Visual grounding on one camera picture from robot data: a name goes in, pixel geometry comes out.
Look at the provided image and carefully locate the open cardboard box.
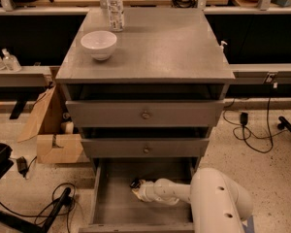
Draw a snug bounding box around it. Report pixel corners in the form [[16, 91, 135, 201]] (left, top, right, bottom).
[[16, 65, 91, 165]]

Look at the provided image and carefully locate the black chair leg right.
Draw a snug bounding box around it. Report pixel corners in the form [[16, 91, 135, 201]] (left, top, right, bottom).
[[277, 116, 291, 133]]

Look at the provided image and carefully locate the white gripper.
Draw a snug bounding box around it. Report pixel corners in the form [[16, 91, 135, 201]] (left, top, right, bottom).
[[131, 182, 158, 202]]

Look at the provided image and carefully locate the small white pump bottle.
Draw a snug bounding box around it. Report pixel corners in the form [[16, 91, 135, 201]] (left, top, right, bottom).
[[220, 41, 228, 63]]

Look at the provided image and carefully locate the black stand base left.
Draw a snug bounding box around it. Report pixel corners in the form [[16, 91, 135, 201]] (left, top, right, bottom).
[[0, 187, 72, 233]]

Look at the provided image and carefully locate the black power adapter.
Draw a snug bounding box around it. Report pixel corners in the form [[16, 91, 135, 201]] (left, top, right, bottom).
[[16, 156, 28, 176], [240, 113, 248, 126]]

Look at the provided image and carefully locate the clear plastic water bottle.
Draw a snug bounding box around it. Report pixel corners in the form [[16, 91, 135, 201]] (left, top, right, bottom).
[[107, 0, 124, 32]]

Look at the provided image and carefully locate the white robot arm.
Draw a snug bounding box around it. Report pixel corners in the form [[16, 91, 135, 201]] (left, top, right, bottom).
[[132, 168, 253, 233]]

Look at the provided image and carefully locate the black power adapter left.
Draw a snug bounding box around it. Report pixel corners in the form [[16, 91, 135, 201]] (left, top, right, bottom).
[[16, 156, 28, 176]]

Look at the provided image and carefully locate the black cable on floor left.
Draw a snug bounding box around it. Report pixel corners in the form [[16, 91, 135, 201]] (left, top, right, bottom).
[[0, 182, 78, 233]]

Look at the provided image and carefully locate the black power adapter right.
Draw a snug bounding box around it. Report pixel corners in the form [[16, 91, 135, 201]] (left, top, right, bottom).
[[240, 113, 248, 126]]

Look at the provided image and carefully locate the grey open bottom drawer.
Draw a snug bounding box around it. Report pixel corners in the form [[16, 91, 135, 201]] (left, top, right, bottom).
[[79, 157, 194, 233]]

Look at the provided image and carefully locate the clear sanitizer bottle right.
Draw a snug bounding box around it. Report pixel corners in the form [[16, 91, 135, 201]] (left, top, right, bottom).
[[2, 49, 21, 72]]

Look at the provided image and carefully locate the white ceramic bowl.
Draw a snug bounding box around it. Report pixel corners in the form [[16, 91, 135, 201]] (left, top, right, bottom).
[[81, 30, 117, 60]]

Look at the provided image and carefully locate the grey wooden drawer cabinet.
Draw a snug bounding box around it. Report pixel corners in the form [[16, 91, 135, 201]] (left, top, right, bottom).
[[54, 7, 237, 177]]

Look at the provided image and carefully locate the grey middle drawer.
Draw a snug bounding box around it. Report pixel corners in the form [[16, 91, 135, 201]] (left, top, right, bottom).
[[81, 138, 209, 158]]

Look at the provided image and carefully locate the grey top drawer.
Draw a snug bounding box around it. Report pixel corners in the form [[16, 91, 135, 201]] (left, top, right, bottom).
[[66, 100, 223, 127]]

